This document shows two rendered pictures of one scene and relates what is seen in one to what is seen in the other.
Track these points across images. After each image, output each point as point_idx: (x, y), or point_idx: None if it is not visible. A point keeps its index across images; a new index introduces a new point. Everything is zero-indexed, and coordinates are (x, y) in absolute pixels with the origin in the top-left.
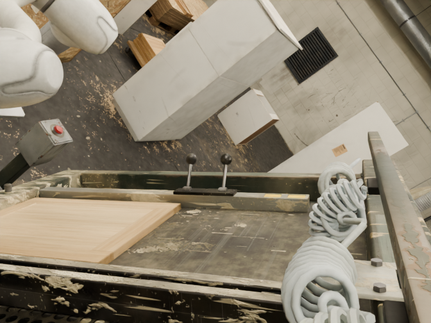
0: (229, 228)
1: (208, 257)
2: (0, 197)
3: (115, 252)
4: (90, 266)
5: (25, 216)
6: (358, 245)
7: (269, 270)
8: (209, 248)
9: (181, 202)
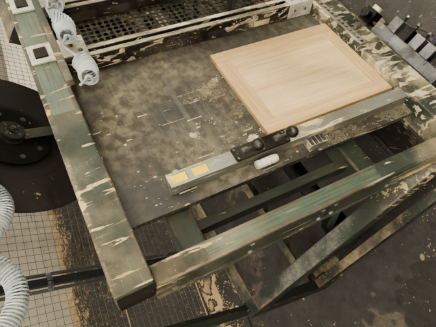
0: (196, 126)
1: (172, 91)
2: (381, 60)
3: (217, 67)
4: (179, 30)
5: (336, 67)
6: (99, 144)
7: (132, 96)
8: (181, 98)
9: None
